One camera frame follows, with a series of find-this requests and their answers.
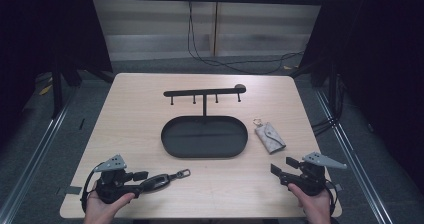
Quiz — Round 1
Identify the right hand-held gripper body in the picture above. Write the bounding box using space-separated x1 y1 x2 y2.
280 151 348 197

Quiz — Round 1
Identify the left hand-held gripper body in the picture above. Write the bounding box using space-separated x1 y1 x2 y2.
94 154 141 205

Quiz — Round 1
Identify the black car key with clip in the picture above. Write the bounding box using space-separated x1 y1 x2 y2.
139 168 192 194

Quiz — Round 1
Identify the person's right hand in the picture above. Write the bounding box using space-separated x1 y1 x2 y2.
287 183 333 224

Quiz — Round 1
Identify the person's left hand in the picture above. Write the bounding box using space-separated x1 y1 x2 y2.
82 180 136 224

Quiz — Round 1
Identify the grey key pouch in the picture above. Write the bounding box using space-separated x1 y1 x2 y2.
252 117 287 155

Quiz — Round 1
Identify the grey tape strip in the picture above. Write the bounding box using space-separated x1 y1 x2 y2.
56 185 83 197

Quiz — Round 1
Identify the black key rack with tray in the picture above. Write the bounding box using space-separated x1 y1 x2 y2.
160 83 249 159

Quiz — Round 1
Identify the black stand leg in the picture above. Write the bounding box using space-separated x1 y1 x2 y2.
50 62 65 120

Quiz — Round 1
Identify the yellow floor scrap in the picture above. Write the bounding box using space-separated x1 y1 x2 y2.
38 83 54 97

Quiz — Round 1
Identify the dark curtain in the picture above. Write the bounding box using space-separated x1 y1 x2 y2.
0 0 114 145
298 0 424 185

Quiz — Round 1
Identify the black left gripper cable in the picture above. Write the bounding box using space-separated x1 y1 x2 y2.
80 163 105 216

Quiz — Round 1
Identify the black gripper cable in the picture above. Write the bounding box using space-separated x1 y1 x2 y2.
325 183 338 217
80 163 105 216

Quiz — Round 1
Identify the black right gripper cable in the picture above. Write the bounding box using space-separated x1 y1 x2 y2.
325 183 338 217

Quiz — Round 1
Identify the metal floor rail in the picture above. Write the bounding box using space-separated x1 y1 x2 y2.
0 83 78 224
314 88 398 224

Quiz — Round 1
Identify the bundle of black floor cables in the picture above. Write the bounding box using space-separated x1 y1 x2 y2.
311 75 345 138

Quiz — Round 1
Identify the black hanging wall cable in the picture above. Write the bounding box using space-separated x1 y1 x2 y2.
186 0 305 76

